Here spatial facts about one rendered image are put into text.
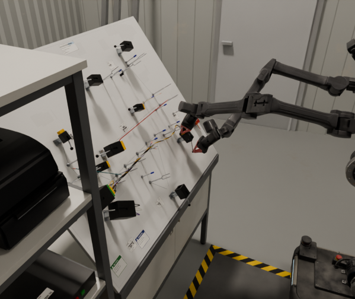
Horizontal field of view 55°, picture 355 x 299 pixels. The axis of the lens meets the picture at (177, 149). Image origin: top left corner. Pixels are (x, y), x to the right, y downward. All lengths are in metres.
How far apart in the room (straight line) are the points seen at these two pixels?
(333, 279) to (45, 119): 1.97
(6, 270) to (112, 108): 1.04
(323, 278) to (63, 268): 1.71
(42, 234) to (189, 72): 3.83
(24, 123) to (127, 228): 0.62
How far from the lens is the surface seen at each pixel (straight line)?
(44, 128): 1.47
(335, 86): 1.97
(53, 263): 1.33
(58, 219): 0.98
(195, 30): 4.40
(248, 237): 2.96
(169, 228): 1.77
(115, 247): 1.52
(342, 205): 3.55
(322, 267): 2.56
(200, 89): 4.60
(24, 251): 0.93
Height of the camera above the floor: 2.11
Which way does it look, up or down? 32 degrees down
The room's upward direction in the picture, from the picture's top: 1 degrees clockwise
